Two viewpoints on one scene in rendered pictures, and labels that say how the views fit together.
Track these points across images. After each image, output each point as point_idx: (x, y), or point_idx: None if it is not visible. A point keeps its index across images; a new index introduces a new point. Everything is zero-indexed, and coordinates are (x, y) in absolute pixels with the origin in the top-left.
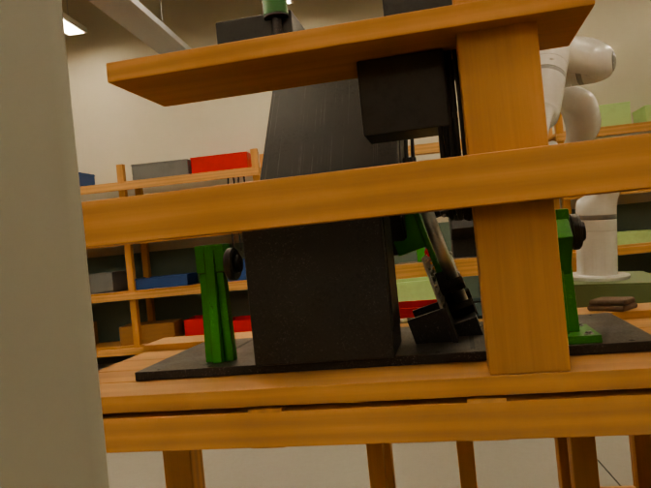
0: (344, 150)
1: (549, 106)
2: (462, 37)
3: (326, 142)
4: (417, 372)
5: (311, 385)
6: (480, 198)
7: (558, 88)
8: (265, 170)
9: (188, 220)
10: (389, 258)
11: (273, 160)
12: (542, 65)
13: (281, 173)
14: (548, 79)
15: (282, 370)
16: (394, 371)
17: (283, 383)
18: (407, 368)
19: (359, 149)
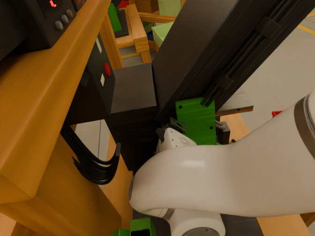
0: (183, 43)
1: (174, 195)
2: None
3: (187, 27)
4: (117, 185)
5: (108, 151)
6: None
7: (275, 194)
8: (168, 32)
9: None
10: (132, 139)
11: (174, 25)
12: (306, 115)
13: (168, 40)
14: (267, 159)
15: None
16: (123, 175)
17: (114, 141)
18: (127, 179)
19: (185, 49)
